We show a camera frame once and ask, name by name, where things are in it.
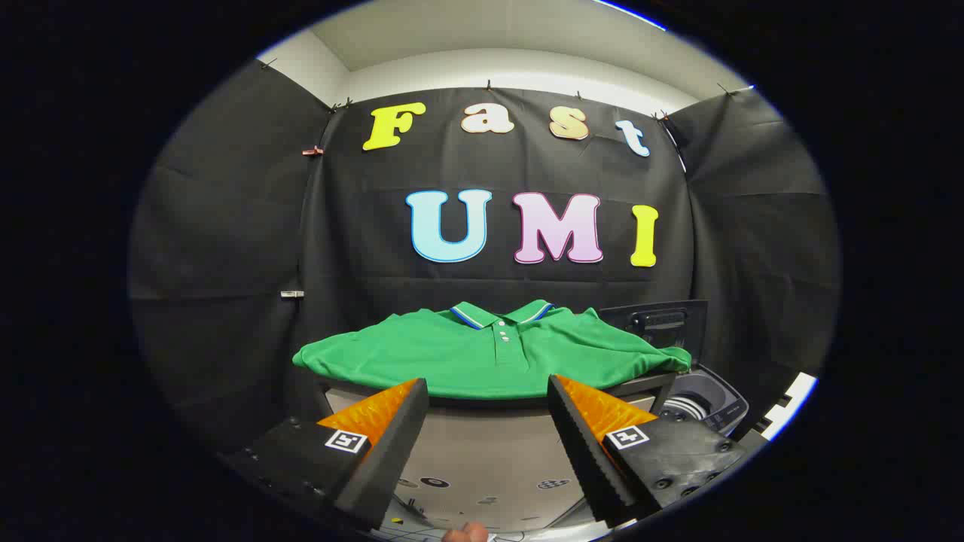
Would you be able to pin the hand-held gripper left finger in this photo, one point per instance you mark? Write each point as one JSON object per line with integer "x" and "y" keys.
{"x": 384, "y": 467}

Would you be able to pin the dark glass washing machine lid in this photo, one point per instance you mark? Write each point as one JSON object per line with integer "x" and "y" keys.
{"x": 663, "y": 324}

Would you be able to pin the green polo shirt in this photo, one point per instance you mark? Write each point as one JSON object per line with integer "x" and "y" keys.
{"x": 452, "y": 361}

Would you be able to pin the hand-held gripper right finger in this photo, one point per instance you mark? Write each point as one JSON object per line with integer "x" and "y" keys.
{"x": 591, "y": 467}

